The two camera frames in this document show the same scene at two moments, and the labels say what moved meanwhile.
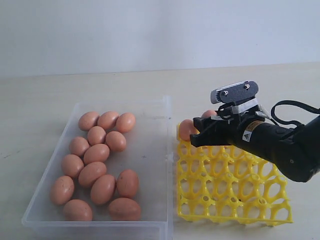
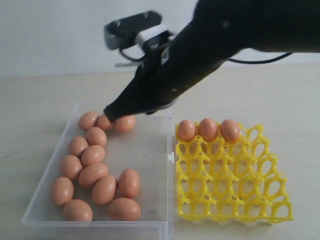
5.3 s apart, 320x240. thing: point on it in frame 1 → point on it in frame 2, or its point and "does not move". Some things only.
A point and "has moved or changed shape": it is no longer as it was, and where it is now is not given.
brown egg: x=208 y=113 has moved or changed shape
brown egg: x=124 y=209 does not move
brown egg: x=115 y=141 has moved or changed shape
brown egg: x=186 y=129 does not move
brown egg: x=90 y=171 does not move
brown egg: x=128 y=183 does not move
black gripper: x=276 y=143 → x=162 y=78
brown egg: x=103 y=189 does not move
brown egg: x=87 y=120 does not move
